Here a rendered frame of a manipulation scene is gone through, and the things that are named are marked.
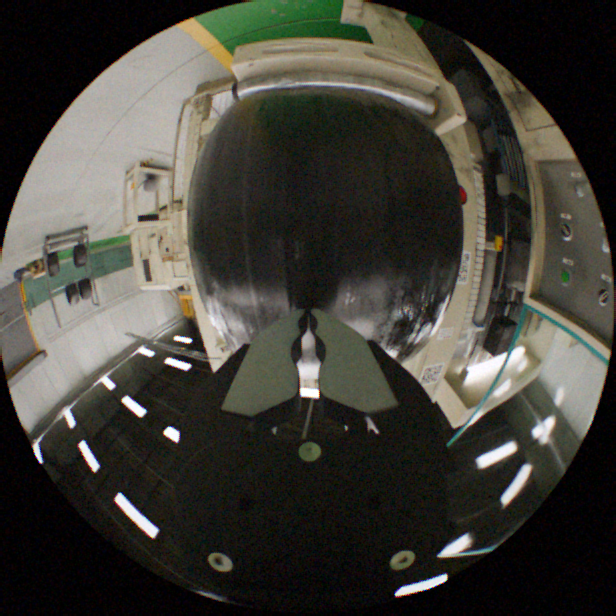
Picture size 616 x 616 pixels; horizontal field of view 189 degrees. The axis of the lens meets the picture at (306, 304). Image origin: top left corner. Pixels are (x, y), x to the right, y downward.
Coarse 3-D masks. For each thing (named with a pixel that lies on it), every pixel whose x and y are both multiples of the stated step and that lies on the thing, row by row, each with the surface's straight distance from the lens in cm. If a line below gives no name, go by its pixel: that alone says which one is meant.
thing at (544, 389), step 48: (528, 336) 59; (576, 336) 54; (528, 384) 61; (576, 384) 57; (480, 432) 75; (528, 432) 64; (576, 432) 60; (480, 480) 81; (528, 480) 70; (480, 528) 91
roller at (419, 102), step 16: (256, 80) 37; (272, 80) 36; (288, 80) 36; (304, 80) 36; (320, 80) 36; (336, 80) 36; (352, 80) 37; (368, 80) 38; (240, 96) 37; (400, 96) 39; (416, 96) 41; (432, 112) 42
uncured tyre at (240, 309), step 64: (256, 128) 16; (320, 128) 15; (384, 128) 17; (192, 192) 18; (256, 192) 13; (320, 192) 12; (384, 192) 13; (448, 192) 17; (192, 256) 18; (256, 256) 12; (320, 256) 12; (384, 256) 13; (448, 256) 16; (256, 320) 15; (384, 320) 16
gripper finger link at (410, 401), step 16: (384, 352) 9; (384, 368) 8; (400, 368) 8; (400, 384) 8; (416, 384) 8; (400, 400) 7; (416, 400) 8; (368, 416) 7; (384, 416) 7; (400, 416) 7; (416, 416) 7; (432, 416) 7; (368, 432) 7; (384, 432) 6; (400, 432) 7; (416, 432) 7; (432, 432) 7; (432, 448) 7; (448, 464) 7
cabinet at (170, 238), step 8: (160, 208) 522; (160, 216) 515; (176, 216) 463; (176, 224) 461; (160, 232) 512; (168, 232) 485; (176, 232) 461; (160, 240) 512; (168, 240) 485; (176, 240) 461; (160, 248) 514; (168, 248) 487; (176, 248) 463; (184, 248) 461; (160, 256) 519
